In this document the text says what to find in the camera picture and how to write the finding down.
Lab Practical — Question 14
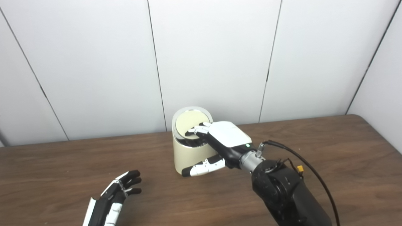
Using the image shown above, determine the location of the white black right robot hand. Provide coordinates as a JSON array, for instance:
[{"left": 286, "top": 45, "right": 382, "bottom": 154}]
[{"left": 182, "top": 121, "right": 253, "bottom": 177}]

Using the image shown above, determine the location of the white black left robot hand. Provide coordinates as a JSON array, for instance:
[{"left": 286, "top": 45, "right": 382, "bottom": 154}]
[{"left": 82, "top": 170, "right": 142, "bottom": 226}]

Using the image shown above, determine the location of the cream-colored lidded bin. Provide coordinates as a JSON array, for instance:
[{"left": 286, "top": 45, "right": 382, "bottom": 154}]
[{"left": 172, "top": 106, "right": 220, "bottom": 175}]

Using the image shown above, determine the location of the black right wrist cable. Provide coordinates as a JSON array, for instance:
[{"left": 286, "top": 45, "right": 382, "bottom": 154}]
[{"left": 258, "top": 140, "right": 341, "bottom": 226}]

